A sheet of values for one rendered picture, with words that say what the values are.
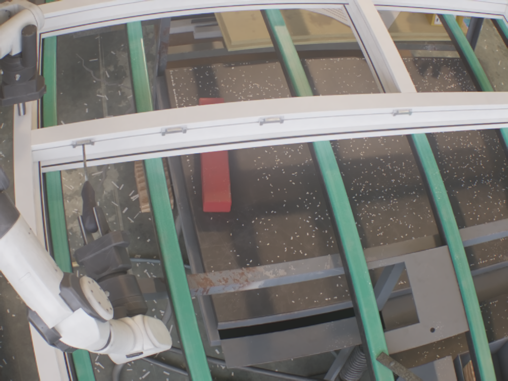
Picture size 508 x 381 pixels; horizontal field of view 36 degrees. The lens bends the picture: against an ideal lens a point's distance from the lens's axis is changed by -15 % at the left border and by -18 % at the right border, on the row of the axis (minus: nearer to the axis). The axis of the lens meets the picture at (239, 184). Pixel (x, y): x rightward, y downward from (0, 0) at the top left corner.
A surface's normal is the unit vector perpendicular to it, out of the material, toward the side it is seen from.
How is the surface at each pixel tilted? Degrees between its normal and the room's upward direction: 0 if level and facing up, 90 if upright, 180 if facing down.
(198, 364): 0
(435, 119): 90
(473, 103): 0
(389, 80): 90
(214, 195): 0
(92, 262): 40
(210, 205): 90
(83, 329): 60
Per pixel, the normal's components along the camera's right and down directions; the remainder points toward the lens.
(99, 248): -0.39, -0.11
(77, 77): 0.10, -0.58
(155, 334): 0.91, -0.40
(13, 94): 0.20, 0.81
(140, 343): 0.50, -0.07
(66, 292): 0.10, 0.30
